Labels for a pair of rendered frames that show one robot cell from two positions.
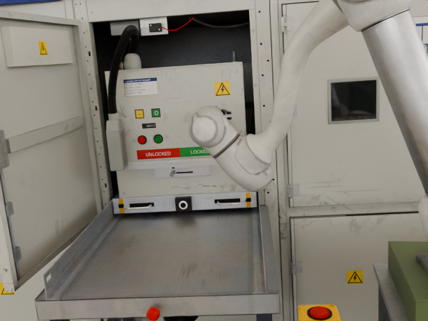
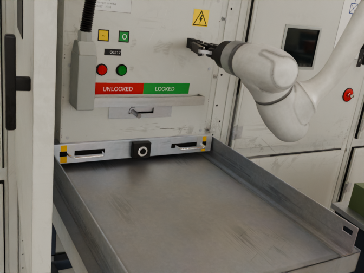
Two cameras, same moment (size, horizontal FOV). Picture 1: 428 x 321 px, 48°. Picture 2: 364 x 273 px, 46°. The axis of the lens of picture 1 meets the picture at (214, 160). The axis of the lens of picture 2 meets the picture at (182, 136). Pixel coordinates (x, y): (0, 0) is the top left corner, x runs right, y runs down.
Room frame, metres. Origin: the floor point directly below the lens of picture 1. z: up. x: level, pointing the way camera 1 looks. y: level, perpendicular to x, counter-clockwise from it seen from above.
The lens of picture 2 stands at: (0.60, 0.75, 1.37)
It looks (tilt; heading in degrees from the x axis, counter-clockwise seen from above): 19 degrees down; 325
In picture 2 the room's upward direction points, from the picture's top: 7 degrees clockwise
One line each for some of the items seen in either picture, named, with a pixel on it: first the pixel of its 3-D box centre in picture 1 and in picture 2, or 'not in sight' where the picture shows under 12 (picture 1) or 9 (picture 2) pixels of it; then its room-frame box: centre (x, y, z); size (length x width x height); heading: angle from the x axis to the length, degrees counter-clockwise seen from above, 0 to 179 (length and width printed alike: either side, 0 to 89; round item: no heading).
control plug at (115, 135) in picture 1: (116, 144); (82, 74); (1.66, 0.34, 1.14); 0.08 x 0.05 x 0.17; 176
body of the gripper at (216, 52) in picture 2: not in sight; (223, 53); (1.51, 0.00, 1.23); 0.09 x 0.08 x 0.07; 175
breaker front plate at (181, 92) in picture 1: (178, 135); (145, 67); (1.71, 0.12, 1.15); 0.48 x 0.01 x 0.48; 86
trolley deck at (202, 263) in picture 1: (175, 251); (177, 211); (1.43, 0.14, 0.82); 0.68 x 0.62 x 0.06; 175
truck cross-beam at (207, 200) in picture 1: (185, 200); (136, 145); (1.73, 0.12, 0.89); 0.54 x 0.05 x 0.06; 86
